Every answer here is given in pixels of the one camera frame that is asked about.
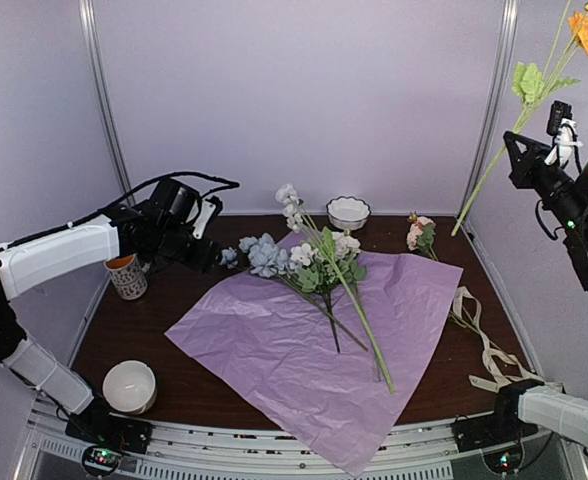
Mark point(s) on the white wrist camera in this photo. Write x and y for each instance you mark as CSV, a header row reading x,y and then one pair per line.
x,y
563,129
210,208

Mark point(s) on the white purple flower bunch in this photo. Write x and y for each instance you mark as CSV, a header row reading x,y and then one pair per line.
x,y
317,271

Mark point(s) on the aluminium left corner post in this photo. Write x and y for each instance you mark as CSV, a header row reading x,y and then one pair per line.
x,y
91,37

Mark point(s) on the cream ribbon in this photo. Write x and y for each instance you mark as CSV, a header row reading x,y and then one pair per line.
x,y
504,368

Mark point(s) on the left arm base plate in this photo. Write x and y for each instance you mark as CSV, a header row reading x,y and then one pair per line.
x,y
114,430

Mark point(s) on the white small blossom stem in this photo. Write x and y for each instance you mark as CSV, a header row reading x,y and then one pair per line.
x,y
300,221

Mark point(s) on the purple tissue paper sheet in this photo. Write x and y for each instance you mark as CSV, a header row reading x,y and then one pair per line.
x,y
338,392

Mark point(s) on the aluminium front rail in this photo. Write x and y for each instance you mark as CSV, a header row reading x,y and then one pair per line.
x,y
415,451

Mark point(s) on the orange flower stem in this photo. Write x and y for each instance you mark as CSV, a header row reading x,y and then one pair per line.
x,y
533,85

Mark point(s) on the white scalloped bowl black rim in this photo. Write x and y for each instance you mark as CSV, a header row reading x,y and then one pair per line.
x,y
348,213

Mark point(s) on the round circuit board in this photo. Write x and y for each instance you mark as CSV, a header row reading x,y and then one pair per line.
x,y
98,460
503,461

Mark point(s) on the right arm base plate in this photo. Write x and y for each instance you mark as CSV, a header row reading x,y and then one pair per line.
x,y
489,430

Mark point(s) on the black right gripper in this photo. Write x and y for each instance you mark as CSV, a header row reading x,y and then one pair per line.
x,y
523,165

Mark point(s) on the left round circuit board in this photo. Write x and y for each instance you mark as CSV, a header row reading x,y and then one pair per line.
x,y
98,460

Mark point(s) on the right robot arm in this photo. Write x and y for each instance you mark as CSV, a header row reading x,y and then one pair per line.
x,y
531,401

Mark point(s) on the pink flower bunch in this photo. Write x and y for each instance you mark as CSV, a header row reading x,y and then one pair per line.
x,y
421,235

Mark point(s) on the aluminium right corner post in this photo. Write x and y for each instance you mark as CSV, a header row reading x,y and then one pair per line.
x,y
503,58

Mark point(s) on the blue flower bunch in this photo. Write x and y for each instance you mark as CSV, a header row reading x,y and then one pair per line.
x,y
261,257

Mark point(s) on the aluminium corner post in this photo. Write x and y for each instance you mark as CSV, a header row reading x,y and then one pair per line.
x,y
503,58
91,37

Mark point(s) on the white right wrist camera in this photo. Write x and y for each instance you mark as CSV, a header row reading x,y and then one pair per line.
x,y
563,129

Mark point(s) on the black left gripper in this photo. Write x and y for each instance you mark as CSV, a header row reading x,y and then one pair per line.
x,y
204,259

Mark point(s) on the right round circuit board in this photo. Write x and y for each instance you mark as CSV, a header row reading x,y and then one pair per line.
x,y
503,461

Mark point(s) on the plain white round bowl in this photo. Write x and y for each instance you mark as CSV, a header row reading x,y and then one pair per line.
x,y
130,387

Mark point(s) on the patterned mug yellow inside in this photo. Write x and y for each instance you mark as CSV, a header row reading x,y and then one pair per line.
x,y
127,277

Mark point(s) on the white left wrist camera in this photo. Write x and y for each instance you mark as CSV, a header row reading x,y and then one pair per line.
x,y
210,208

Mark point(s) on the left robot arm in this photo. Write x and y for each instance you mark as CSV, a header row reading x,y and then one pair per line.
x,y
37,271

